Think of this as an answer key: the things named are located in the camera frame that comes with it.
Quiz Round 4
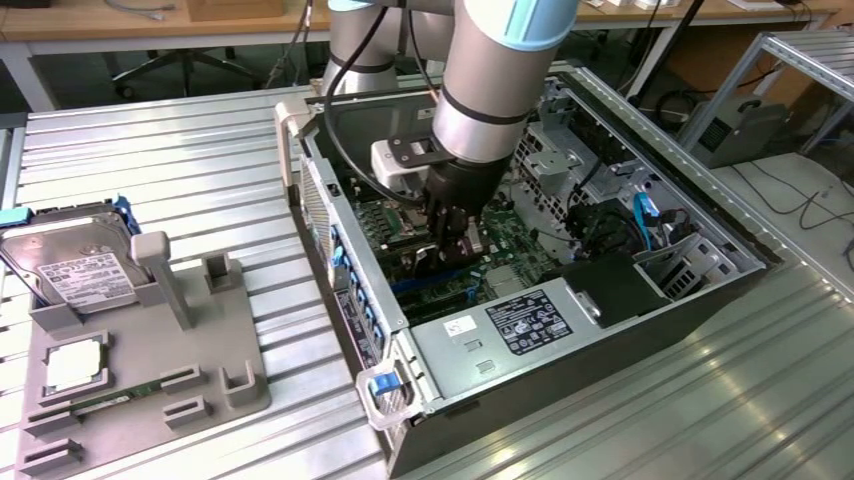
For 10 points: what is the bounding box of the green motherboard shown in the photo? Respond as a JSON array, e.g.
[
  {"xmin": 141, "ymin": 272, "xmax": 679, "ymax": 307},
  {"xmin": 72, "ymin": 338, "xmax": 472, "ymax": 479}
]
[{"xmin": 346, "ymin": 159, "xmax": 575, "ymax": 326}]

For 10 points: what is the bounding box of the silver hard disk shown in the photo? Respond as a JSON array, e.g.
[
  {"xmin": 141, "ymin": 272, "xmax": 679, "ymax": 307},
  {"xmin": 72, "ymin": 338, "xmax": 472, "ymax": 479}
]
[{"xmin": 0, "ymin": 213, "xmax": 159, "ymax": 315}]

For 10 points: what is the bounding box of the small silver disk bay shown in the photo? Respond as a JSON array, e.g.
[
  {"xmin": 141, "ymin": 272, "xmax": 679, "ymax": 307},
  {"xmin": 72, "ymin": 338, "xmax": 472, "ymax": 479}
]
[{"xmin": 632, "ymin": 232, "xmax": 742, "ymax": 301}]

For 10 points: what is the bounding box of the blue wire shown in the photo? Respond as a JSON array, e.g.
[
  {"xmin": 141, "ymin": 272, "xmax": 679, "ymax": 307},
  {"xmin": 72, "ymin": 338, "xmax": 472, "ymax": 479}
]
[{"xmin": 630, "ymin": 192, "xmax": 662, "ymax": 251}]

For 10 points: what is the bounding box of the black power wire bundle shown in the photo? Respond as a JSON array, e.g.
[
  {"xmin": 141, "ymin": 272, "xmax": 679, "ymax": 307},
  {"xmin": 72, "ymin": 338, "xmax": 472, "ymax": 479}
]
[{"xmin": 564, "ymin": 199, "xmax": 646, "ymax": 261}]

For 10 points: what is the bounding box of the grey equipment box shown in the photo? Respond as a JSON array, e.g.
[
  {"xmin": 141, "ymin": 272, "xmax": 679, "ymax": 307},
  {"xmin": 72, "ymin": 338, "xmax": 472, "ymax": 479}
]
[{"xmin": 693, "ymin": 98, "xmax": 794, "ymax": 170}]

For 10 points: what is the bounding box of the blue card retainer strip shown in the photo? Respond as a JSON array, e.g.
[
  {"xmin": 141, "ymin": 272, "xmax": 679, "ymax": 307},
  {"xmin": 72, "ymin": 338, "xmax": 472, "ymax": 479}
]
[{"xmin": 330, "ymin": 224, "xmax": 388, "ymax": 356}]

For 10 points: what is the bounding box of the silver power supply unit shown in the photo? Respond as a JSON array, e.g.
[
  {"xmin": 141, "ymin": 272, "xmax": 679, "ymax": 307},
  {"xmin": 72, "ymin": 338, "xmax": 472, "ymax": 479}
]
[{"xmin": 407, "ymin": 277, "xmax": 602, "ymax": 416}]

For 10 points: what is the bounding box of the wooden desk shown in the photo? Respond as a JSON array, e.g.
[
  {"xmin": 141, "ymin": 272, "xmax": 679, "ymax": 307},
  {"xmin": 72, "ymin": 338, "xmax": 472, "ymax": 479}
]
[{"xmin": 0, "ymin": 0, "xmax": 839, "ymax": 44}]

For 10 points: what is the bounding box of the CPU socket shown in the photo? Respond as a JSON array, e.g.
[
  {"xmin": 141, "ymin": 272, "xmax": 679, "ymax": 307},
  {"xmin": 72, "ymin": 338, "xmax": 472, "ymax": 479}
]
[{"xmin": 396, "ymin": 199, "xmax": 434, "ymax": 236}]

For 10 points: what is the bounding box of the black expansion slot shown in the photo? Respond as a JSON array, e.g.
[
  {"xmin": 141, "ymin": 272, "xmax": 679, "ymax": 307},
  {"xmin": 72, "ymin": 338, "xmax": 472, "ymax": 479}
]
[{"xmin": 398, "ymin": 292, "xmax": 479, "ymax": 322}]

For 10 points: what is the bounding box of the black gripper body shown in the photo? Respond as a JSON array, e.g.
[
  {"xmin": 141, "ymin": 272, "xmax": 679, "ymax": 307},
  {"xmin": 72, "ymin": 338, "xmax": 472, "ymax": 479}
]
[{"xmin": 420, "ymin": 158, "xmax": 514, "ymax": 219}]

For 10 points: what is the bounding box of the aluminium profile frame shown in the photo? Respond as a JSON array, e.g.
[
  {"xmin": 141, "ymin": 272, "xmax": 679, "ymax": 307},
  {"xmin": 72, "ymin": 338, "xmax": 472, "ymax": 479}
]
[{"xmin": 676, "ymin": 29, "xmax": 854, "ymax": 156}]

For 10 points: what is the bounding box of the silver chipset heatsink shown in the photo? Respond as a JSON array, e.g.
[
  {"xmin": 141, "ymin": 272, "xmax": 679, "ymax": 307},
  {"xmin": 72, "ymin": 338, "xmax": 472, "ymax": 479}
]
[{"xmin": 484, "ymin": 267, "xmax": 530, "ymax": 292}]

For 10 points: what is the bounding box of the black open PC case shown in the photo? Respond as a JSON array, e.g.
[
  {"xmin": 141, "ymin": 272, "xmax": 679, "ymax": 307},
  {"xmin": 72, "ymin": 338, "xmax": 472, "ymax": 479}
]
[{"xmin": 274, "ymin": 69, "xmax": 786, "ymax": 479}]

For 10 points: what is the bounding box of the black installed RAM stick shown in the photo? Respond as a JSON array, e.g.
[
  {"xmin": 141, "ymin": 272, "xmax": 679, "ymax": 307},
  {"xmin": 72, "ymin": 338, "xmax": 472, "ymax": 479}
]
[{"xmin": 380, "ymin": 234, "xmax": 435, "ymax": 259}]

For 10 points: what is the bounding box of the black plastic shroud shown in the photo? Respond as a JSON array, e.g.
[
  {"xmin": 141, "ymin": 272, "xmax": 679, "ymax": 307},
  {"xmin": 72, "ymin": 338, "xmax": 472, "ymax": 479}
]
[{"xmin": 536, "ymin": 252, "xmax": 672, "ymax": 329}]

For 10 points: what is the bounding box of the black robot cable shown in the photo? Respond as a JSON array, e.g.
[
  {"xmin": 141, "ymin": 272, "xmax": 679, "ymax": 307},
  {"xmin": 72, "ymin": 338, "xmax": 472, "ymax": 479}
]
[{"xmin": 324, "ymin": 0, "xmax": 428, "ymax": 204}]

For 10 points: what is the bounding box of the grey parts rack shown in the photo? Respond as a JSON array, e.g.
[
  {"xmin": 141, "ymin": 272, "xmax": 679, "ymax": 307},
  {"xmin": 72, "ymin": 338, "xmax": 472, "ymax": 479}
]
[{"xmin": 17, "ymin": 232, "xmax": 274, "ymax": 479}]

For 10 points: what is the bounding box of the silver disk bay cage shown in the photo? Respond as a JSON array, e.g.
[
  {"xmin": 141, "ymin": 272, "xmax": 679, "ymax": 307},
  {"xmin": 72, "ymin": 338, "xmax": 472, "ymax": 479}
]
[{"xmin": 510, "ymin": 119, "xmax": 642, "ymax": 251}]

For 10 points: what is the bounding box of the black office chair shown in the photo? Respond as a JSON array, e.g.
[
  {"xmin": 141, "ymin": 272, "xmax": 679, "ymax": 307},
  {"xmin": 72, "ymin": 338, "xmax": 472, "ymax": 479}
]
[{"xmin": 109, "ymin": 47, "xmax": 260, "ymax": 100}]

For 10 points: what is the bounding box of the green RAM stick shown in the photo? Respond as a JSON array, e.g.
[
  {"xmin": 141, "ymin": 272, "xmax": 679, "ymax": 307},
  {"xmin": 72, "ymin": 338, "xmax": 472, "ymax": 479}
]
[{"xmin": 29, "ymin": 377, "xmax": 168, "ymax": 417}]

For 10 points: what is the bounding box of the silver CPU chip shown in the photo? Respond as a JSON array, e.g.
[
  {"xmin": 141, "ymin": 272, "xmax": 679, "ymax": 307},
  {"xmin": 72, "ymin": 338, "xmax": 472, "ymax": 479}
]
[{"xmin": 43, "ymin": 342, "xmax": 108, "ymax": 389}]

